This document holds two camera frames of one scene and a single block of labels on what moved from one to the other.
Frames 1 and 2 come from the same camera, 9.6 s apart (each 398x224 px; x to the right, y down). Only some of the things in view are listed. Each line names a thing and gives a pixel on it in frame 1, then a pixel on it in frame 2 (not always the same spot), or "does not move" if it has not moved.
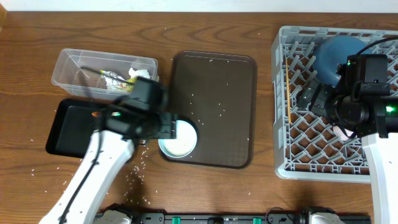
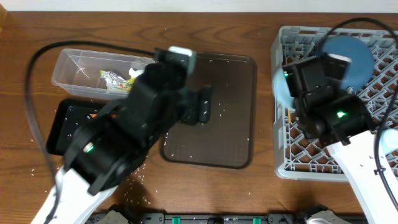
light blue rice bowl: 185,143 to 282,90
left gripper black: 171,130 to 200,103
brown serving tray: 216,93 does not move
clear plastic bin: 101,74 does not move
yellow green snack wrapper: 114,81 does not move
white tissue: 140,73 does not move
